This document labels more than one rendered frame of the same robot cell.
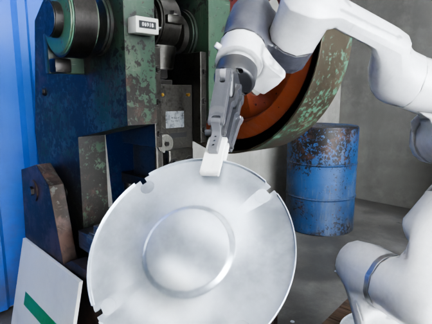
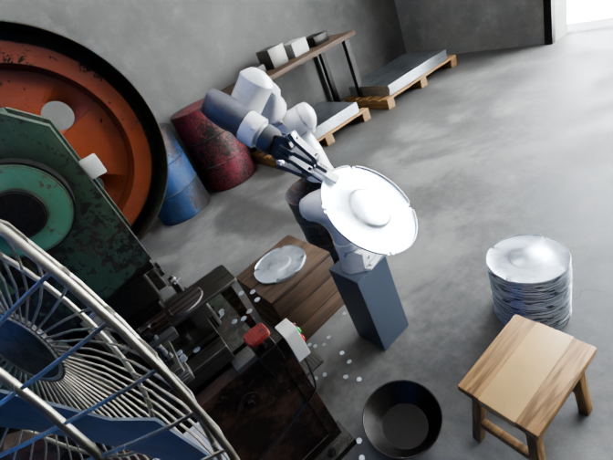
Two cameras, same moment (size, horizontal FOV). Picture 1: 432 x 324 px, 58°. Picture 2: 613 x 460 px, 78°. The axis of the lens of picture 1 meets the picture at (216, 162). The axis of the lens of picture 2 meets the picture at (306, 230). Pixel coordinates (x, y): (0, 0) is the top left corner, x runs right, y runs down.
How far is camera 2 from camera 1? 102 cm
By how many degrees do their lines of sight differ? 66
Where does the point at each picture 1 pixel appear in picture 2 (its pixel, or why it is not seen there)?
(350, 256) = (313, 203)
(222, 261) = (380, 197)
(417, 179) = not seen: hidden behind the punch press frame
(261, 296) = (395, 194)
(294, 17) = (265, 92)
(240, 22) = (242, 109)
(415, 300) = not seen: hidden behind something
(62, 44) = (56, 230)
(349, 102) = not seen: outside the picture
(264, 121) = (133, 206)
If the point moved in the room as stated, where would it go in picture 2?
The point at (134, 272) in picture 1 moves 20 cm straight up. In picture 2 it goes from (375, 232) to (351, 164)
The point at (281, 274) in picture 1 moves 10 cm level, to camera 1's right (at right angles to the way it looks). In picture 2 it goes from (388, 184) to (388, 169)
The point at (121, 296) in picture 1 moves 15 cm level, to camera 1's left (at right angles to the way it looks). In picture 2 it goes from (384, 241) to (385, 282)
